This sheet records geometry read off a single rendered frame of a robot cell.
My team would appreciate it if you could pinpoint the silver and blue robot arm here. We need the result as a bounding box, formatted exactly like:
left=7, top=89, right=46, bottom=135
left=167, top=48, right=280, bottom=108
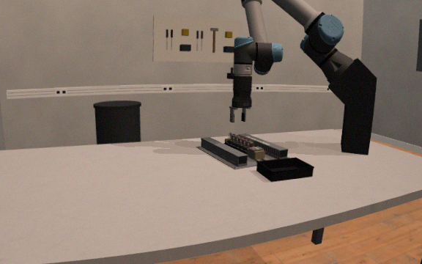
left=234, top=0, right=354, bottom=84

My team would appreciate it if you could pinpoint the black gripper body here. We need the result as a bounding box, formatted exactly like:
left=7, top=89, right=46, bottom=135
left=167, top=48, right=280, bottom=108
left=227, top=65, right=252, bottom=108

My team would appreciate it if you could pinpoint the grey relay panel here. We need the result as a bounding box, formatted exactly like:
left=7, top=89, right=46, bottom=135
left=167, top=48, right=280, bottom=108
left=197, top=133, right=289, bottom=169

